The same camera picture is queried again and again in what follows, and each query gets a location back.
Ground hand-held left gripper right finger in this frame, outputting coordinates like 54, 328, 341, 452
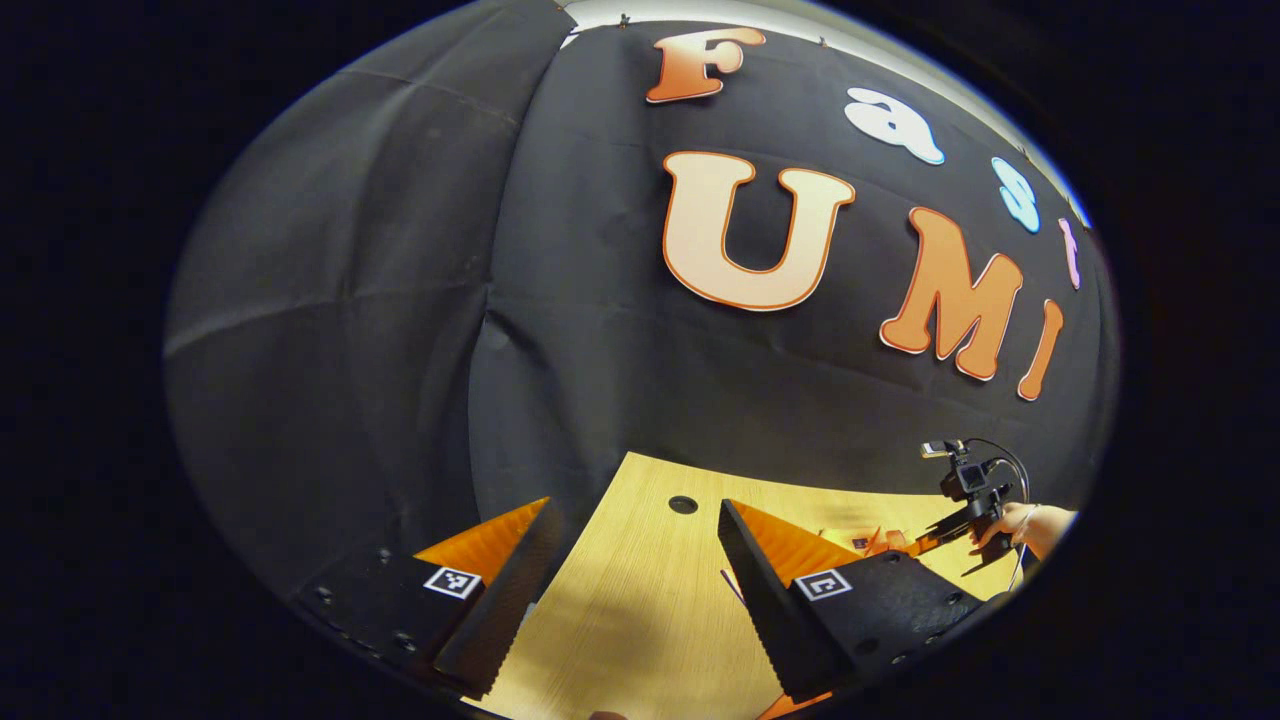
718, 498, 1011, 706

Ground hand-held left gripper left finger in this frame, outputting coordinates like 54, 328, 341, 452
290, 497, 563, 701

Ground black camera cable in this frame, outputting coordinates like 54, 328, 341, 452
965, 437, 1031, 504

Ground row of small cloth clips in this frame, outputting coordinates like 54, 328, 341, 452
615, 12, 1031, 163

